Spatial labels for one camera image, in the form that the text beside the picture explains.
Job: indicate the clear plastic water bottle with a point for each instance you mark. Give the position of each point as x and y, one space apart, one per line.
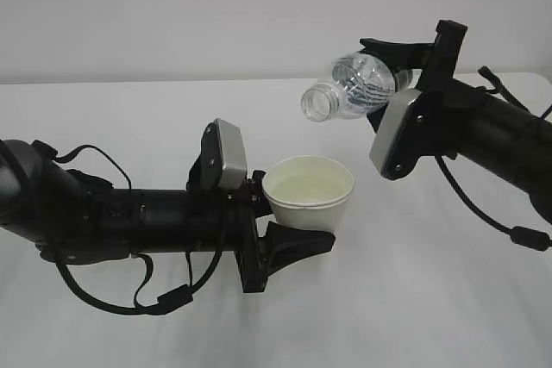
355 85

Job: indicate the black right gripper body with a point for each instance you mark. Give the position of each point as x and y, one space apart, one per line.
440 68

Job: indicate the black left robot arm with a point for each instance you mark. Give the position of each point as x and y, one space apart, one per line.
92 221

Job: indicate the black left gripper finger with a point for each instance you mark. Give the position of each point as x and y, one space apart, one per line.
284 246

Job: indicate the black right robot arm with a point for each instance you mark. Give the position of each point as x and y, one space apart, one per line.
497 134

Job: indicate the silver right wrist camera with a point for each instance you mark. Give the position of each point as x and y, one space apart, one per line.
410 128

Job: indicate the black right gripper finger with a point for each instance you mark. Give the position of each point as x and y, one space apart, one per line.
400 56

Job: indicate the white paper cup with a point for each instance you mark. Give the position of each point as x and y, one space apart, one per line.
308 192

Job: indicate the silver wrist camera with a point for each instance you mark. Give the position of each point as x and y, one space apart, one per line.
223 162
410 128

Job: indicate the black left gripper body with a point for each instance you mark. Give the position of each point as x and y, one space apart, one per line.
248 203

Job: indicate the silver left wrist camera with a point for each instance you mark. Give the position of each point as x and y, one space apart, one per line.
223 162

